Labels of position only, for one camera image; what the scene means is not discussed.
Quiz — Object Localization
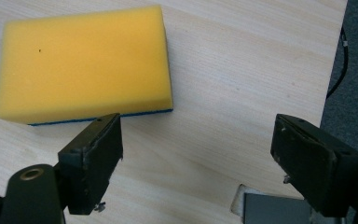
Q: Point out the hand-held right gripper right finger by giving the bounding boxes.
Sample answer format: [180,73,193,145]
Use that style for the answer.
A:
[269,113,358,218]

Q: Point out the yellow sponge with blue underside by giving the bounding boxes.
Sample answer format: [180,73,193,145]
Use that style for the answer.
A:
[0,5,174,127]

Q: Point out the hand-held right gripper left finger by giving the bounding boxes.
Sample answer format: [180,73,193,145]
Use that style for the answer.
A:
[57,112,124,217]

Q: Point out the grey metal bracket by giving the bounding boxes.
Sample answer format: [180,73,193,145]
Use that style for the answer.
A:
[242,191,312,224]

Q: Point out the black cable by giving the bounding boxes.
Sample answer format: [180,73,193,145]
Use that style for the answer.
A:
[325,26,350,100]

